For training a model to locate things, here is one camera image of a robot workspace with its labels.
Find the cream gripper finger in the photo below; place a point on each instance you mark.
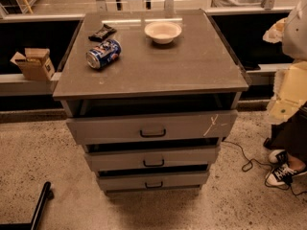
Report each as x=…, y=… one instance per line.
x=275, y=33
x=289, y=93

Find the grey top drawer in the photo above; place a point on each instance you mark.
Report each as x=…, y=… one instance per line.
x=156, y=127

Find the grey drawer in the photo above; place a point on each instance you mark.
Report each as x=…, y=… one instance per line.
x=151, y=158
x=152, y=181
x=156, y=127

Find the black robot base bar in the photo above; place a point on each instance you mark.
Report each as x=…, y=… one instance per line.
x=45, y=195

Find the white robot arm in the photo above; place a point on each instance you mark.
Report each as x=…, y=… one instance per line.
x=294, y=42

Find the grey drawer cabinet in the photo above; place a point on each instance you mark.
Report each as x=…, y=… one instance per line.
x=193, y=73

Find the grey middle drawer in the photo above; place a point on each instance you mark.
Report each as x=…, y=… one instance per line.
x=151, y=158

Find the grey bottom drawer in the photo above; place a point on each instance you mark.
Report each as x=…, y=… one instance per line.
x=152, y=181

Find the open cardboard box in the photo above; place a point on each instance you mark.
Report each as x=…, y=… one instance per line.
x=35, y=64

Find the black white sneaker rear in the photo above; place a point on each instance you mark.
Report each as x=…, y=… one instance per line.
x=278, y=156

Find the black white sneaker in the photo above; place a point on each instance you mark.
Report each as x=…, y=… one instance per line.
x=283, y=175
x=278, y=156

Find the black white sneaker front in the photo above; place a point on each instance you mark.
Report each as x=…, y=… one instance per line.
x=283, y=175

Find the white bowl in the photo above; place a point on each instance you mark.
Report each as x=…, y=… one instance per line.
x=162, y=32

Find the black snack packet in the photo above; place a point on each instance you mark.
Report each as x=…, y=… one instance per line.
x=102, y=34

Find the blue soda can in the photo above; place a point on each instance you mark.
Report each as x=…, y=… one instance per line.
x=103, y=54

